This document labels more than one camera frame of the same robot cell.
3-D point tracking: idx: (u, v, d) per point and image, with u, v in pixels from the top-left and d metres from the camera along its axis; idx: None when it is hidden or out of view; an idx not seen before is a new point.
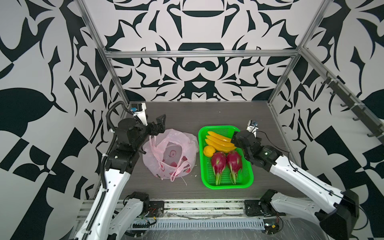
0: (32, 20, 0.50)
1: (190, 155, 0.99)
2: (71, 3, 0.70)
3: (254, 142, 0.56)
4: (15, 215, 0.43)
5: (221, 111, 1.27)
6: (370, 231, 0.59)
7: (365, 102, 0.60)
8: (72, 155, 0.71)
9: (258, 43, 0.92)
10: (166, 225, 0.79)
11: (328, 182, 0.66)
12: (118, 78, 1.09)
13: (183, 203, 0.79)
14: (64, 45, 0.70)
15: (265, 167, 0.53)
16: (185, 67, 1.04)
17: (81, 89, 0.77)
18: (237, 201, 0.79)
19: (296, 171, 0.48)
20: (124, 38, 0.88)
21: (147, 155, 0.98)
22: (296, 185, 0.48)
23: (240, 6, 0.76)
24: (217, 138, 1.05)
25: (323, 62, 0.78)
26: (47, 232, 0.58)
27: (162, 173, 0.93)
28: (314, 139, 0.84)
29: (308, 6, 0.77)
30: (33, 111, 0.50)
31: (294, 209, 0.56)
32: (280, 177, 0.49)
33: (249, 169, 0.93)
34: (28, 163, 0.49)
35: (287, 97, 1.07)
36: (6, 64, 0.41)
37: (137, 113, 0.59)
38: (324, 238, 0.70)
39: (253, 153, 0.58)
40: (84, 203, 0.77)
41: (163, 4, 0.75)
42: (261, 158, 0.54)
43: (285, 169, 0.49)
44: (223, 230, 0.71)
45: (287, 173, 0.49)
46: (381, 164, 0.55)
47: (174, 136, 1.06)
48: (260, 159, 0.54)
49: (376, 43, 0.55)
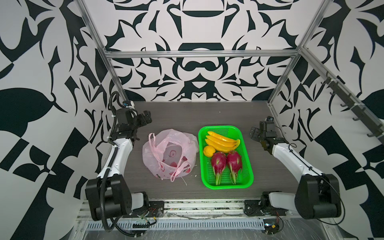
0: (32, 20, 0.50)
1: (190, 155, 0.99)
2: (71, 3, 0.70)
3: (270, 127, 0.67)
4: (15, 215, 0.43)
5: (221, 111, 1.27)
6: (370, 231, 0.59)
7: (364, 102, 0.60)
8: (72, 155, 0.71)
9: (258, 43, 0.92)
10: (166, 225, 0.79)
11: None
12: (118, 78, 1.09)
13: (183, 203, 0.79)
14: (64, 45, 0.70)
15: (269, 149, 0.66)
16: (185, 67, 1.04)
17: (81, 89, 0.77)
18: (237, 201, 0.79)
19: (290, 151, 0.56)
20: (124, 38, 0.88)
21: (147, 155, 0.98)
22: (288, 167, 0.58)
23: (240, 6, 0.76)
24: (217, 139, 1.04)
25: (323, 62, 0.78)
26: (47, 232, 0.58)
27: (162, 173, 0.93)
28: (314, 139, 0.84)
29: (308, 7, 0.77)
30: (33, 111, 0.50)
31: (287, 202, 0.56)
32: (280, 158, 0.59)
33: (249, 170, 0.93)
34: (28, 163, 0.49)
35: (287, 97, 1.07)
36: (6, 64, 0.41)
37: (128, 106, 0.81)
38: (324, 238, 0.70)
39: (266, 136, 0.70)
40: (84, 203, 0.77)
41: (163, 5, 0.75)
42: (269, 141, 0.65)
43: (283, 148, 0.58)
44: (223, 230, 0.71)
45: (284, 153, 0.56)
46: (381, 164, 0.55)
47: (174, 136, 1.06)
48: (266, 141, 0.65)
49: (376, 43, 0.55)
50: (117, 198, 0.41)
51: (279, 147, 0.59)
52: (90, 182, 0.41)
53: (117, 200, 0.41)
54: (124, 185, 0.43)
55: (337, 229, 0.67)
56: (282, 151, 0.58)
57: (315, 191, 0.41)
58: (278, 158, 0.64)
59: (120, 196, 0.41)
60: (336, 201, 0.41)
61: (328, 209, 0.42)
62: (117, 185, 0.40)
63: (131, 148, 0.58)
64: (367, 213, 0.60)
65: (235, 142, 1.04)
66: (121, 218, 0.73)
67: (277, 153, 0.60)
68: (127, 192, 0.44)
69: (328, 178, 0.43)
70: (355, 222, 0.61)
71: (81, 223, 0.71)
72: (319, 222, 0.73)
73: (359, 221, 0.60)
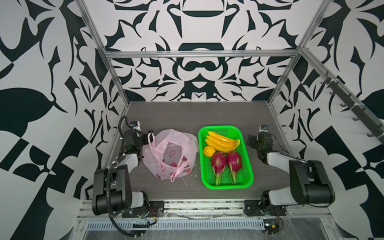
0: (33, 20, 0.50)
1: (190, 155, 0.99)
2: (71, 3, 0.71)
3: (267, 140, 0.73)
4: (15, 215, 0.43)
5: (221, 111, 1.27)
6: (370, 231, 0.59)
7: (365, 102, 0.60)
8: (72, 155, 0.71)
9: (258, 43, 0.92)
10: (166, 225, 0.79)
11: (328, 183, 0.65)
12: (118, 78, 1.09)
13: (183, 203, 0.79)
14: (65, 45, 0.70)
15: (264, 160, 0.71)
16: (185, 67, 1.04)
17: (81, 89, 0.77)
18: (237, 201, 0.79)
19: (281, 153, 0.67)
20: (124, 38, 0.88)
21: (147, 155, 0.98)
22: (283, 169, 0.58)
23: (240, 6, 0.76)
24: (217, 139, 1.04)
25: (323, 62, 0.78)
26: (47, 232, 0.58)
27: (162, 173, 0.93)
28: (314, 140, 0.84)
29: (308, 7, 0.77)
30: (33, 111, 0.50)
31: (287, 197, 0.56)
32: (274, 163, 0.65)
33: (249, 169, 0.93)
34: (28, 163, 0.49)
35: (287, 97, 1.07)
36: (6, 64, 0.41)
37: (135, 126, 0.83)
38: (325, 238, 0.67)
39: (262, 149, 0.76)
40: (84, 203, 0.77)
41: (163, 5, 0.75)
42: (263, 153, 0.71)
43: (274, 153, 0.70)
44: (223, 230, 0.71)
45: (276, 156, 0.63)
46: (381, 164, 0.55)
47: (174, 136, 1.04)
48: (262, 154, 0.71)
49: (376, 43, 0.56)
50: (118, 185, 0.44)
51: (272, 154, 0.66)
52: (98, 173, 0.45)
53: (119, 187, 0.44)
54: (127, 178, 0.46)
55: (337, 229, 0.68)
56: (275, 156, 0.64)
57: (303, 172, 0.46)
58: (272, 164, 0.66)
59: (123, 183, 0.44)
60: (326, 181, 0.45)
61: (321, 192, 0.44)
62: (121, 172, 0.45)
63: (136, 165, 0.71)
64: (367, 213, 0.60)
65: (235, 142, 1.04)
66: (120, 219, 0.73)
67: (271, 159, 0.66)
68: (128, 186, 0.46)
69: (314, 163, 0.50)
70: (355, 222, 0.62)
71: (81, 223, 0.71)
72: (319, 222, 0.73)
73: (359, 221, 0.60)
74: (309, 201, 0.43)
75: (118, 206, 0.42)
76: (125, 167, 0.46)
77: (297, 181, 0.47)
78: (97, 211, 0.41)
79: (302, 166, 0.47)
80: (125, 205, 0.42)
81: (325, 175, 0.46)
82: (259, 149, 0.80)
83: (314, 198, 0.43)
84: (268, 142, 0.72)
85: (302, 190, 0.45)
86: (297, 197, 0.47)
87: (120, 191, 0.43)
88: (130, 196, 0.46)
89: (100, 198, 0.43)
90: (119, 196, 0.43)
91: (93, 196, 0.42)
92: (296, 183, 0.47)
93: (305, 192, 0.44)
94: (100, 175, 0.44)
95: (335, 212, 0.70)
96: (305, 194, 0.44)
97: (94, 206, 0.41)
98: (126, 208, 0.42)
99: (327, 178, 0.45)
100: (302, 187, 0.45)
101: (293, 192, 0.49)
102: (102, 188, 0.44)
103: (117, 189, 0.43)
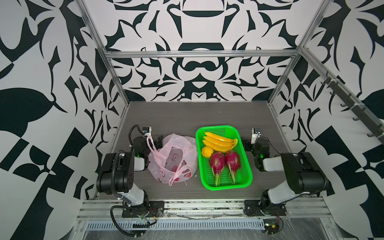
0: (32, 20, 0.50)
1: (190, 160, 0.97)
2: (71, 3, 0.70)
3: (264, 148, 0.73)
4: (14, 216, 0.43)
5: (221, 111, 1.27)
6: (370, 231, 0.59)
7: (365, 102, 0.60)
8: (72, 155, 0.71)
9: (258, 43, 0.92)
10: (166, 225, 0.79)
11: (332, 186, 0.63)
12: (118, 78, 1.09)
13: (183, 203, 0.79)
14: (64, 45, 0.70)
15: (261, 168, 0.72)
16: (185, 67, 1.04)
17: (81, 89, 0.77)
18: (237, 201, 0.79)
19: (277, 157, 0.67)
20: (124, 38, 0.88)
21: (151, 160, 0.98)
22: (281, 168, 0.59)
23: (241, 6, 0.76)
24: (214, 139, 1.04)
25: (323, 62, 0.78)
26: (48, 232, 0.58)
27: (163, 178, 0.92)
28: (314, 140, 0.84)
29: (308, 7, 0.77)
30: (33, 111, 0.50)
31: (284, 191, 0.57)
32: (272, 169, 0.65)
33: (247, 169, 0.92)
34: (28, 163, 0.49)
35: (287, 97, 1.07)
36: (6, 64, 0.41)
37: (147, 133, 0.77)
38: (324, 238, 0.70)
39: (259, 158, 0.76)
40: (84, 202, 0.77)
41: (163, 5, 0.75)
42: (260, 163, 0.73)
43: (268, 164, 0.68)
44: (223, 230, 0.71)
45: (272, 161, 0.65)
46: (381, 164, 0.55)
47: (176, 140, 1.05)
48: (259, 162, 0.73)
49: (376, 43, 0.56)
50: (124, 166, 0.48)
51: (267, 161, 0.69)
52: (107, 156, 0.51)
53: (124, 166, 0.48)
54: (132, 164, 0.50)
55: (337, 229, 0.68)
56: (269, 161, 0.68)
57: (296, 164, 0.49)
58: (270, 170, 0.67)
59: (127, 164, 0.48)
60: (318, 168, 0.48)
61: (316, 181, 0.46)
62: (128, 155, 0.51)
63: (141, 168, 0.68)
64: (368, 214, 0.60)
65: (233, 142, 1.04)
66: (120, 218, 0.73)
67: (267, 165, 0.68)
68: (131, 172, 0.49)
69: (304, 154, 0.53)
70: (355, 222, 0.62)
71: (81, 223, 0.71)
72: (319, 222, 0.73)
73: (359, 222, 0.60)
74: (306, 189, 0.45)
75: (119, 184, 0.45)
76: (131, 153, 0.51)
77: (291, 173, 0.49)
78: (100, 189, 0.45)
79: (294, 159, 0.51)
80: (126, 183, 0.45)
81: (315, 164, 0.49)
82: (257, 157, 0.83)
83: (311, 186, 0.45)
84: (265, 150, 0.73)
85: (297, 179, 0.47)
86: (293, 187, 0.49)
87: (123, 169, 0.47)
88: (131, 181, 0.49)
89: (101, 176, 0.46)
90: (122, 173, 0.47)
91: (99, 173, 0.46)
92: (291, 175, 0.49)
93: (300, 180, 0.46)
94: (109, 159, 0.50)
95: (335, 212, 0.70)
96: (301, 183, 0.45)
97: (98, 183, 0.45)
98: (127, 188, 0.45)
99: (317, 166, 0.49)
100: (298, 177, 0.46)
101: (289, 184, 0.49)
102: (109, 168, 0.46)
103: (121, 168, 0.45)
